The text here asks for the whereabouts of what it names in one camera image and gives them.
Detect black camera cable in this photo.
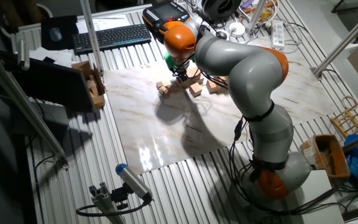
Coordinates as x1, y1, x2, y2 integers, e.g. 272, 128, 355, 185
75, 194, 152, 218

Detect yellow packet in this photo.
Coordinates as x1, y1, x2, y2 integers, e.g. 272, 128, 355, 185
258, 7, 273, 22

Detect wooden stick rack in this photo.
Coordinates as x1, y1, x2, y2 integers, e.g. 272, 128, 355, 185
330, 95, 358, 140

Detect black monitor screen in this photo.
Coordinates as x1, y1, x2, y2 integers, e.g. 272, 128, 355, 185
9, 57, 95, 113

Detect black cable connector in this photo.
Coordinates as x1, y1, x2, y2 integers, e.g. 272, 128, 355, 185
233, 116, 245, 141

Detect grey camera blue cap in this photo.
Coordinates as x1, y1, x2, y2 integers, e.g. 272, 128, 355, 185
114, 162, 154, 202

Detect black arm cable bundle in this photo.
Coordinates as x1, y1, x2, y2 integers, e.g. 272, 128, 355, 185
197, 21, 349, 217

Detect grey depth camera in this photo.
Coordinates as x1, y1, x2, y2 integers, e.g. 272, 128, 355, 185
16, 39, 31, 72

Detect black round spool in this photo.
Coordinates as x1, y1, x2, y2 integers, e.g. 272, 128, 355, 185
200, 0, 242, 23

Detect green wrist mount flange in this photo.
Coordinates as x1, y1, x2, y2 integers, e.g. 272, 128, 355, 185
163, 52, 196, 71

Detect short aluminium profile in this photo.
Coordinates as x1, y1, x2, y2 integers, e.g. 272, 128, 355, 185
88, 181, 127, 224

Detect orange brown tray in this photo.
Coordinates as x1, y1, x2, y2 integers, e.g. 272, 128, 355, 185
300, 133, 351, 180

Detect white power adapter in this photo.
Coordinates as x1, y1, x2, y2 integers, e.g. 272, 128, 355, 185
228, 21, 247, 39

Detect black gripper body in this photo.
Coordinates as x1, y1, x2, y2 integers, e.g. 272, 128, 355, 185
172, 63, 188, 77

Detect aluminium frame post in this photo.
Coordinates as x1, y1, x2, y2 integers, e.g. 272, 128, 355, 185
311, 2, 358, 79
78, 0, 105, 75
246, 0, 269, 34

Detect grey computer mouse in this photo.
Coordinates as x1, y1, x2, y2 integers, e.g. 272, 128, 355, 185
48, 27, 63, 43

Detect orange black teach pendant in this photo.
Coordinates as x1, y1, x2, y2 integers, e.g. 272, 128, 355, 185
142, 1, 192, 43

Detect wooden stick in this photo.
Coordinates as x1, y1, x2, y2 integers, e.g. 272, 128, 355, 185
243, 0, 278, 14

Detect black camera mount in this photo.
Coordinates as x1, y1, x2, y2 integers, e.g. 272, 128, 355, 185
109, 182, 131, 211

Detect black computer keyboard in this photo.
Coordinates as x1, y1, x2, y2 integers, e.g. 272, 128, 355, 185
71, 23, 153, 56

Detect white power strip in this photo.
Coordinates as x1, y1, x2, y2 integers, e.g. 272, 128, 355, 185
270, 19, 286, 50

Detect black mouse pad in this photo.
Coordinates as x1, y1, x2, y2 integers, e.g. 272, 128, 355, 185
40, 15, 80, 51

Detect black chair base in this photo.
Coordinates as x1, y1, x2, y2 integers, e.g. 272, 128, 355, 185
331, 0, 358, 14

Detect brown cardboard box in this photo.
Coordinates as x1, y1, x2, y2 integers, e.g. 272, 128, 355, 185
71, 60, 106, 110

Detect white paper sheet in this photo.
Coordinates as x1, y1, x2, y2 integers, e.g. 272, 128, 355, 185
76, 14, 131, 34
29, 46, 74, 68

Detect marble pattern mat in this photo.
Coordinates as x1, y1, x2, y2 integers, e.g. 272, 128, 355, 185
103, 37, 340, 175

